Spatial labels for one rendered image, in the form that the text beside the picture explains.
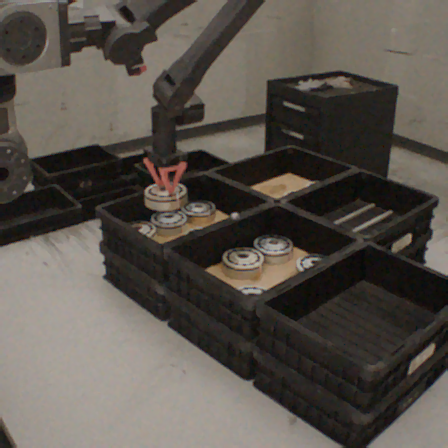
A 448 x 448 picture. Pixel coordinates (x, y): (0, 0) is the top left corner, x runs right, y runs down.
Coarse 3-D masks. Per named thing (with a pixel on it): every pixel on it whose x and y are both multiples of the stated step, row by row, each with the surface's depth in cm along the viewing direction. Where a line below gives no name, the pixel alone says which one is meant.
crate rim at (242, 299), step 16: (272, 208) 157; (288, 208) 156; (224, 224) 147; (320, 224) 148; (192, 240) 140; (176, 256) 132; (336, 256) 133; (192, 272) 128; (208, 272) 126; (304, 272) 126; (224, 288) 121; (272, 288) 121; (240, 304) 119
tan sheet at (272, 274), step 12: (300, 252) 155; (216, 264) 149; (264, 264) 149; (276, 264) 149; (288, 264) 149; (216, 276) 143; (228, 276) 143; (264, 276) 144; (276, 276) 144; (288, 276) 144
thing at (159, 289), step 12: (108, 252) 156; (108, 264) 160; (120, 264) 152; (108, 276) 162; (120, 276) 156; (132, 276) 151; (144, 276) 145; (120, 288) 159; (132, 288) 153; (144, 288) 149; (156, 288) 142; (132, 300) 154; (144, 300) 151; (156, 300) 146; (156, 312) 147; (168, 312) 146
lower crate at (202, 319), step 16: (176, 304) 137; (176, 320) 142; (192, 320) 136; (208, 320) 129; (192, 336) 139; (208, 336) 133; (224, 336) 126; (208, 352) 135; (224, 352) 130; (240, 352) 126; (240, 368) 128
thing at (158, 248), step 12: (180, 180) 172; (216, 180) 174; (144, 192) 164; (252, 192) 165; (108, 204) 157; (264, 204) 158; (96, 216) 154; (108, 216) 150; (120, 228) 147; (132, 228) 144; (204, 228) 144; (144, 240) 139; (156, 252) 137
